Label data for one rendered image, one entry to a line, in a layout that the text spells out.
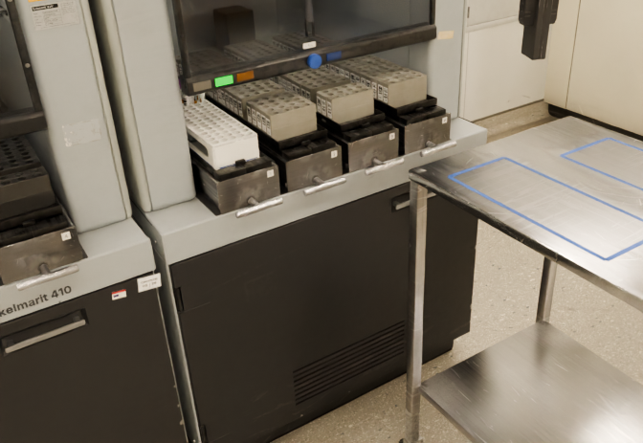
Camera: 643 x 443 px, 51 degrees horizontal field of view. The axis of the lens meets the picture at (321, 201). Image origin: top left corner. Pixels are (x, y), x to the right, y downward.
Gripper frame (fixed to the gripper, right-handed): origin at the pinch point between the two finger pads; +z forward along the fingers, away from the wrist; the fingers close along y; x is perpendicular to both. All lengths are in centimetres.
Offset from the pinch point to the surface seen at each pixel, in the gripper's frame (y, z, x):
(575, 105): 143, 108, 229
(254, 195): -30, 44, 51
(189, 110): -42, 33, 74
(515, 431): 17, 91, 23
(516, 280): 59, 119, 108
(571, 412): 31, 91, 25
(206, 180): -40, 40, 53
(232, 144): -34, 34, 54
